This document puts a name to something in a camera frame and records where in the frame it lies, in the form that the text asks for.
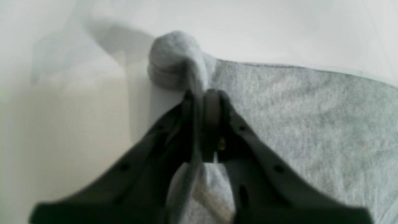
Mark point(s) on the grey t-shirt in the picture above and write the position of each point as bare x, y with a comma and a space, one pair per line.
338, 131

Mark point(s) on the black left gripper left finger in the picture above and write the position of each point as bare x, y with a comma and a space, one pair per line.
133, 190

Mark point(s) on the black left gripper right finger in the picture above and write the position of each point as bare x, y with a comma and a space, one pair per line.
266, 190

